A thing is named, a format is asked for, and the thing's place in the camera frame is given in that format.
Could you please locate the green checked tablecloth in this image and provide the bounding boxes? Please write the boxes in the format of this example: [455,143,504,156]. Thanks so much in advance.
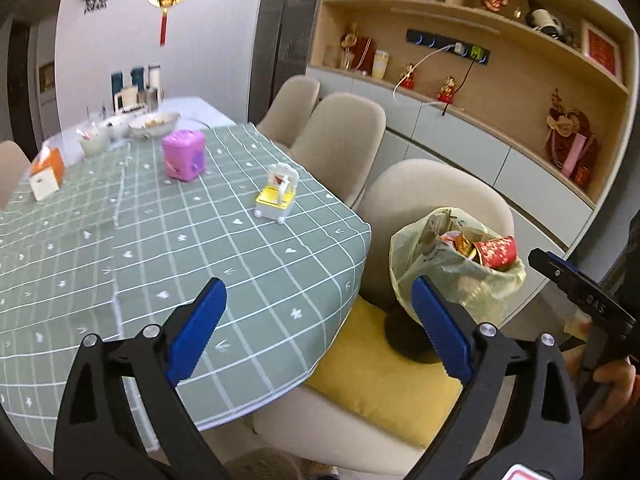
[0,122,373,466]

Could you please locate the yellow white toy container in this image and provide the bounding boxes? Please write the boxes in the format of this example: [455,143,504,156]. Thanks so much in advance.
[253,162,299,224]

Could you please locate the red picture frame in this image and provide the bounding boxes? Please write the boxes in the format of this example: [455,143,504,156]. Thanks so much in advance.
[580,20,622,81]

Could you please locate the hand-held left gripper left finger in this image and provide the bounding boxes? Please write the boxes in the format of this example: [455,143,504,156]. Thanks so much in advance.
[52,276,228,480]

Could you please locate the orange white tissue box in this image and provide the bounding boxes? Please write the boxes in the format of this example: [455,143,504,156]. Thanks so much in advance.
[28,146,66,202]

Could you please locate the person's right hand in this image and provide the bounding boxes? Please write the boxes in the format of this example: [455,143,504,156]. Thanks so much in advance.
[562,310,640,431]

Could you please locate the yellow plastic trash bag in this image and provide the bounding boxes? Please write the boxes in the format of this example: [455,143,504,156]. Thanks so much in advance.
[389,207,527,326]

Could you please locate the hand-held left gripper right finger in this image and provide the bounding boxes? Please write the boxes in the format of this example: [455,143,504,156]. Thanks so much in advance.
[407,275,583,480]

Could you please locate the pink toy bin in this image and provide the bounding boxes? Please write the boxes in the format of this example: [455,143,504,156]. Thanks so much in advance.
[161,129,207,182]

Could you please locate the wooden shelf cabinet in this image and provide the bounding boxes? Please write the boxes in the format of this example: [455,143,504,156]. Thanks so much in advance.
[305,0,631,261]

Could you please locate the large white snack bowl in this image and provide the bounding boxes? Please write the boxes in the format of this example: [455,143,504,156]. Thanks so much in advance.
[127,111,181,138]

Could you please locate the black trash bin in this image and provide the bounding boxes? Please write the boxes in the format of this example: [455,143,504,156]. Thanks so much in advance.
[384,305,443,363]

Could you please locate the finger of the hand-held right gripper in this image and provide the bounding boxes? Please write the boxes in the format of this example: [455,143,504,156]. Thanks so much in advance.
[537,249,584,284]
[528,250,577,297]

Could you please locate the black cable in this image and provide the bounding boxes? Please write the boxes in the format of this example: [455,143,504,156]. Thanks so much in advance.
[440,57,476,121]

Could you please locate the beige chair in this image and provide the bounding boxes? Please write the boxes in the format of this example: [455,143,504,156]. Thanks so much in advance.
[250,158,516,476]
[257,75,321,148]
[290,92,387,208]
[0,141,32,211]

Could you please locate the white cable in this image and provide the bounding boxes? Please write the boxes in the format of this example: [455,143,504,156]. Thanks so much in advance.
[392,45,458,106]

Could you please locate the red paper cup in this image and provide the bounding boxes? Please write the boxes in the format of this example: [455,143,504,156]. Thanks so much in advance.
[472,235,517,272]

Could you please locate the wine bottle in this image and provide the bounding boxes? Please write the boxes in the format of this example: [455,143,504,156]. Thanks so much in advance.
[517,0,576,41]

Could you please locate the brown fuzzy cloth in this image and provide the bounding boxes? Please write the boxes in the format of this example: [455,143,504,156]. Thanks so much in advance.
[225,447,326,480]

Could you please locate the red flower gift box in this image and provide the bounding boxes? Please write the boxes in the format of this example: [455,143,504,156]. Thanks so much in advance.
[340,22,377,73]

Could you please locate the yellow seat cushion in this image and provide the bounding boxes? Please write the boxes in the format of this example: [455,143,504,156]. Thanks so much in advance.
[304,296,463,450]

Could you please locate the small white bowl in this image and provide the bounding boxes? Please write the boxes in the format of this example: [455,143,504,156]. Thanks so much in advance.
[79,132,110,157]

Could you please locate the black power strip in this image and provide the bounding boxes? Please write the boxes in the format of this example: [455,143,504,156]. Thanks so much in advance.
[406,28,488,64]

